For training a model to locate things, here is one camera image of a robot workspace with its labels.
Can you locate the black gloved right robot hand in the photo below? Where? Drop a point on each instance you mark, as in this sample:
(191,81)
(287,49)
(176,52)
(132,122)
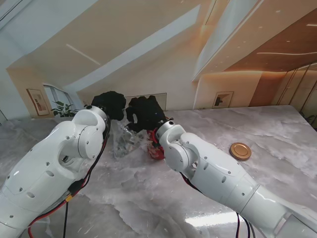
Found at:
(146,114)

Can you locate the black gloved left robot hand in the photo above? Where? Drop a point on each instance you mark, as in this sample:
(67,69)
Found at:
(112,104)

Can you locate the clear plastic bag of tea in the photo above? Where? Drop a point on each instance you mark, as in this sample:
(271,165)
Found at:
(123,143)

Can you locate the red floral tea tin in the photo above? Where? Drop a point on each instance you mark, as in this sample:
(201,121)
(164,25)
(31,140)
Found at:
(156,153)

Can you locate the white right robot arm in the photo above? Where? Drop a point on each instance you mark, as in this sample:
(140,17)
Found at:
(218,178)

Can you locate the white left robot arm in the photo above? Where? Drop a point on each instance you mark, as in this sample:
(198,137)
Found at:
(44,168)

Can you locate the large green potted plant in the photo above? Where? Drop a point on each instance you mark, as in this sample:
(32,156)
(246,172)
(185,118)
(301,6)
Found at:
(62,110)

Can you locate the arched window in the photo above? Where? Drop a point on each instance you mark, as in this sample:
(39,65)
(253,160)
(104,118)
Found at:
(58,95)

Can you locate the framed picture with beige shapes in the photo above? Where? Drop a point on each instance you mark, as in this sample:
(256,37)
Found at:
(38,102)

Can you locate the framed picture with dark shape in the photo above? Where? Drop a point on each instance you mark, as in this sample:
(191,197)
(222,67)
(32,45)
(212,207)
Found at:
(223,100)

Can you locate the round gold tin lid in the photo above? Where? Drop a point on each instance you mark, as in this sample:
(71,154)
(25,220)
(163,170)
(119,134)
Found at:
(240,151)

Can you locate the white panelled wall cabinet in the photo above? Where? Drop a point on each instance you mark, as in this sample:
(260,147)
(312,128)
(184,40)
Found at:
(161,100)

